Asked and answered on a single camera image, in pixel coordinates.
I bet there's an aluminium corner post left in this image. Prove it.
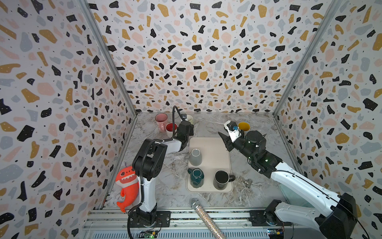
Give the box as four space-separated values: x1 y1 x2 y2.
78 0 137 118

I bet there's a teal folded cloth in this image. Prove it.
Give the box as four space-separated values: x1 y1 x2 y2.
279 184 313 208

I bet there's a white mug red inside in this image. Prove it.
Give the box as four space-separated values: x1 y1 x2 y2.
165 123 178 138

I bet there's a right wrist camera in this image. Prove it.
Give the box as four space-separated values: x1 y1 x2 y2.
224 120 242 142

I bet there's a black mug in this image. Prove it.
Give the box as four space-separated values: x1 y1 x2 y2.
213 170 236 190

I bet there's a blue glazed mug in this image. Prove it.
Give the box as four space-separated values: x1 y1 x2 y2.
238 122 251 131

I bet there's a grey frosted cup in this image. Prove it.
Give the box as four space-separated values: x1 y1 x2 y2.
189 148 202 166

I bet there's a red shark plush toy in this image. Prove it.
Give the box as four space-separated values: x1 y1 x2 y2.
115 166 139 213

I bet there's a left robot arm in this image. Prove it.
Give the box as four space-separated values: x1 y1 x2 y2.
128 120 194 226

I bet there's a glitter filled tube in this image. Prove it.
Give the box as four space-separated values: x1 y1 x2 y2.
190 198 226 239

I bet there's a light green mug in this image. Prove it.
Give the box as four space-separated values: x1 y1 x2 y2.
186 115 194 124

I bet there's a beige rectangular tray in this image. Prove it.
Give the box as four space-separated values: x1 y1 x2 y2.
186 137 233 193

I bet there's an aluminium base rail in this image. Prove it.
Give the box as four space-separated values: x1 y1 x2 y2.
78 208 324 239

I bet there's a pink mug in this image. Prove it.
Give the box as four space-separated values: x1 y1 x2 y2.
155 113 168 132

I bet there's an aluminium corner post right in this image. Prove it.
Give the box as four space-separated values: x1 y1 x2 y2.
273 0 341 118

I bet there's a dark green mug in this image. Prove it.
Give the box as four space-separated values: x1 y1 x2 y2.
188 168 205 188

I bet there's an aluminium corner post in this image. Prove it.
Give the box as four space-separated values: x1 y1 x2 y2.
78 0 137 118
273 0 341 118

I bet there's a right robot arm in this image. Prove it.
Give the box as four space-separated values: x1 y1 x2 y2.
219 130 358 239

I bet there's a small clear glass piece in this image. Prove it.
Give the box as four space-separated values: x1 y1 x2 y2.
243 179 252 189

